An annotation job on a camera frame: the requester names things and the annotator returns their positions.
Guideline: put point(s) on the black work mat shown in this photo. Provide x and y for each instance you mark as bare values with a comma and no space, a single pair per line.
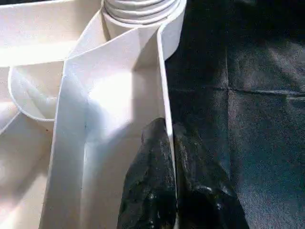
257,143

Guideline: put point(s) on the white plastic table top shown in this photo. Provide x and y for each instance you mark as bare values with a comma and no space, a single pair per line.
71,119

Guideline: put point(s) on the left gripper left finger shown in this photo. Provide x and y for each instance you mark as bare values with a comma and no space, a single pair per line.
152,191

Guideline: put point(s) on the white plastic table leg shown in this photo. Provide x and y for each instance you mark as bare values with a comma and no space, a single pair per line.
138,9

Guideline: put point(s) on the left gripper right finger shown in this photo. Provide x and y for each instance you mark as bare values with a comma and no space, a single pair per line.
205,200

